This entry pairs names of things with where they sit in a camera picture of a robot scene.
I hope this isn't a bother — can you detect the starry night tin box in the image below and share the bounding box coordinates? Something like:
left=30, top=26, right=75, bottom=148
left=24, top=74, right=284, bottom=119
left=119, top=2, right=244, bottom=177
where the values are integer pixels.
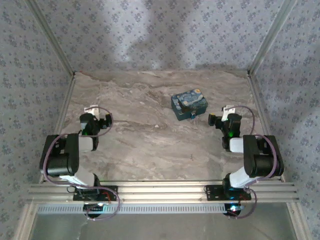
left=170, top=87, right=209, bottom=121

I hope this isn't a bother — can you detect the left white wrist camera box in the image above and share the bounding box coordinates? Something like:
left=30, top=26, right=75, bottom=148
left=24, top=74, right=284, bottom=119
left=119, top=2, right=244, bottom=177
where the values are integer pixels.
left=84, top=105, right=99, bottom=116

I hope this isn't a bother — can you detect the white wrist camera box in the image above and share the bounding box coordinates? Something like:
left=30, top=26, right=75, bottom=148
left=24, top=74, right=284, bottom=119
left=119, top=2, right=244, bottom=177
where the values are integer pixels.
left=84, top=105, right=99, bottom=116
left=221, top=104, right=236, bottom=121

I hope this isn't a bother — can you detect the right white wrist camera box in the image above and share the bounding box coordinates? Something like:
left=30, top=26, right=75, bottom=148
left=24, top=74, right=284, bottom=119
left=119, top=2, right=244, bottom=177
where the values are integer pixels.
left=221, top=104, right=236, bottom=121

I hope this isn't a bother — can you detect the aluminium table side rail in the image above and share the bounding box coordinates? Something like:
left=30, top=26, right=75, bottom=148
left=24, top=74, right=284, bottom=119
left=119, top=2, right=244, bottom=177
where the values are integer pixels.
left=246, top=71, right=293, bottom=183
left=39, top=72, right=77, bottom=184

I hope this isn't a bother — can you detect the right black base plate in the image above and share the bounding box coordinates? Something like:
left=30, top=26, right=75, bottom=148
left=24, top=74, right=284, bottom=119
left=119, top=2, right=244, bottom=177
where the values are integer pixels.
left=204, top=184, right=252, bottom=202

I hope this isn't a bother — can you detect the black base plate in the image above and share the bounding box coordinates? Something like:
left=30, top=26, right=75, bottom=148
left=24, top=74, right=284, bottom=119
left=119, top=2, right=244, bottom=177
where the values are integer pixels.
left=204, top=184, right=252, bottom=202
left=72, top=185, right=119, bottom=202

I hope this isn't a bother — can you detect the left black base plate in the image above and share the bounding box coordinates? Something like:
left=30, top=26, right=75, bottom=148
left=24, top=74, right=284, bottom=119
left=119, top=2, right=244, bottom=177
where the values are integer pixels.
left=72, top=185, right=119, bottom=202

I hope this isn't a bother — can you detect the aluminium mounting rail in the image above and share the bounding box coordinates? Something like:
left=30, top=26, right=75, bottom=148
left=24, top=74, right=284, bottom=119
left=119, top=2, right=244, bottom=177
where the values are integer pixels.
left=26, top=181, right=300, bottom=204

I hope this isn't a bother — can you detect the aluminium frame post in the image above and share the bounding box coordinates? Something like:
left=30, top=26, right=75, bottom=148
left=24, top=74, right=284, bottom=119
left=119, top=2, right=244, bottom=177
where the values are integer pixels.
left=24, top=0, right=77, bottom=77
left=246, top=0, right=299, bottom=77

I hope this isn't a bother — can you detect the grey slotted cable duct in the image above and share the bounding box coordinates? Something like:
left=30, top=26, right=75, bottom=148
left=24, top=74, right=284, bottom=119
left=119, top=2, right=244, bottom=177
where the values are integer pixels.
left=36, top=202, right=247, bottom=215

